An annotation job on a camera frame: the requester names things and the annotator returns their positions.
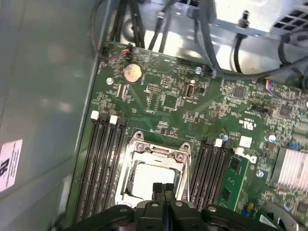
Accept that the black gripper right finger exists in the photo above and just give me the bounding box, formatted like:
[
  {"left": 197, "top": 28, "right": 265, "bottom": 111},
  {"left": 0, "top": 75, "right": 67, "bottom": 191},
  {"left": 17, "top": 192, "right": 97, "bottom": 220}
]
[{"left": 164, "top": 183, "right": 300, "bottom": 231}]

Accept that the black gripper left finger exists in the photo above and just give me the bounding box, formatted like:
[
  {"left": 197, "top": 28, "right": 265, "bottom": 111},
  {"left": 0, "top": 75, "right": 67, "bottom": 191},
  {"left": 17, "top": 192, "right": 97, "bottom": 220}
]
[{"left": 63, "top": 182, "right": 166, "bottom": 231}]

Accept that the square silver CPU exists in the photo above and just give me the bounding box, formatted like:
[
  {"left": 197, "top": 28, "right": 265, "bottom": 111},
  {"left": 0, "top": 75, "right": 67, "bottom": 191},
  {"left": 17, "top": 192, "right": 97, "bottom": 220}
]
[{"left": 133, "top": 162, "right": 178, "bottom": 202}]

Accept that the metal CPU socket cover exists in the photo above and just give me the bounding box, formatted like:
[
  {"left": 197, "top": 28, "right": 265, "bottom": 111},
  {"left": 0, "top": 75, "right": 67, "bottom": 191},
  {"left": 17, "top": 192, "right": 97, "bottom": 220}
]
[{"left": 119, "top": 141, "right": 191, "bottom": 203}]

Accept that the metal CPU locking lever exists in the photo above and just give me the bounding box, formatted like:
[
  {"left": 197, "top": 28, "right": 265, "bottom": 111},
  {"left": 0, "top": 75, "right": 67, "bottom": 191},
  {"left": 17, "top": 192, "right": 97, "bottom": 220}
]
[
  {"left": 120, "top": 130, "right": 145, "bottom": 193},
  {"left": 179, "top": 141, "right": 193, "bottom": 195}
]

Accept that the CPU socket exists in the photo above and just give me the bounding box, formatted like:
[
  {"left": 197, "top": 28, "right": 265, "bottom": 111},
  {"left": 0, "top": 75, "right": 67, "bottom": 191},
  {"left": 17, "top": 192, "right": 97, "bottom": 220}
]
[{"left": 117, "top": 129, "right": 193, "bottom": 205}]

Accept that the RAM slot with white latches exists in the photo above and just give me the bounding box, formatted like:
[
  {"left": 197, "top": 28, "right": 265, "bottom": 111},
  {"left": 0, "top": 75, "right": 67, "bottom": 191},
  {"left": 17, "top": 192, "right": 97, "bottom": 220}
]
[
  {"left": 95, "top": 115, "right": 118, "bottom": 215},
  {"left": 73, "top": 110, "right": 100, "bottom": 223},
  {"left": 198, "top": 138, "right": 224, "bottom": 212}
]

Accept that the green motherboard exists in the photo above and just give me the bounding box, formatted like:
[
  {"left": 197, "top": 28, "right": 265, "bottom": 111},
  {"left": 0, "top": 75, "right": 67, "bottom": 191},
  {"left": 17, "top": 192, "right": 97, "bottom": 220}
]
[{"left": 64, "top": 40, "right": 308, "bottom": 231}]

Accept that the silver finned heat sink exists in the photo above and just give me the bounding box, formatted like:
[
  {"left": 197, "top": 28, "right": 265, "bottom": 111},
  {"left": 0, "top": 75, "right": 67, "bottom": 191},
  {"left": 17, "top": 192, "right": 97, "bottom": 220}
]
[{"left": 274, "top": 147, "right": 308, "bottom": 191}]

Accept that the internal USB port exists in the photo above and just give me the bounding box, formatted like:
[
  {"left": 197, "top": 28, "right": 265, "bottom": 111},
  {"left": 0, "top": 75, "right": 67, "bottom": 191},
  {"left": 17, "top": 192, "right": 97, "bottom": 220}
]
[{"left": 184, "top": 82, "right": 197, "bottom": 100}]

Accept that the round coin battery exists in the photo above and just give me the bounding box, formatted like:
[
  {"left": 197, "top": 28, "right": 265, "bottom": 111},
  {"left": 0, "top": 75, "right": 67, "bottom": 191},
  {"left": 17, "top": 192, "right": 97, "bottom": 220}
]
[{"left": 123, "top": 63, "right": 142, "bottom": 84}]

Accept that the white label sticker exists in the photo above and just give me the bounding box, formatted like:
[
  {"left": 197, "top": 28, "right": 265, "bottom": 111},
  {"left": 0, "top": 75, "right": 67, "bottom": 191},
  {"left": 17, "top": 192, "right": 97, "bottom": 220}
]
[{"left": 0, "top": 139, "right": 24, "bottom": 193}]

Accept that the black open PC case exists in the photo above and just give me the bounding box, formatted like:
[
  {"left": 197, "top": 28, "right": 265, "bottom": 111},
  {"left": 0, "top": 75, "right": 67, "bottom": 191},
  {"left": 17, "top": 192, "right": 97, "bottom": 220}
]
[{"left": 0, "top": 0, "right": 308, "bottom": 231}]

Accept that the metal drive cage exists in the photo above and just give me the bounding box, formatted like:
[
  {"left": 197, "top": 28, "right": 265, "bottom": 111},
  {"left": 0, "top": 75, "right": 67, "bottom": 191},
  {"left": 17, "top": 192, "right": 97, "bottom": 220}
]
[{"left": 168, "top": 0, "right": 308, "bottom": 39}]

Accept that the black wire bundle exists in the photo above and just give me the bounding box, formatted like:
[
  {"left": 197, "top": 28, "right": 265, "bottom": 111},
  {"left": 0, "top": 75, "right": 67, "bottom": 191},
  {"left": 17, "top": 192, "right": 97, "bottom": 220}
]
[{"left": 109, "top": 0, "right": 146, "bottom": 49}]

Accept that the black braided wire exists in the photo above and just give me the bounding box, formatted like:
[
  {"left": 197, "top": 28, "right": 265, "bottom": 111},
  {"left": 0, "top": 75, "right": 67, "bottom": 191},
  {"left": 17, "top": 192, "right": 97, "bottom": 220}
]
[{"left": 90, "top": 0, "right": 110, "bottom": 61}]

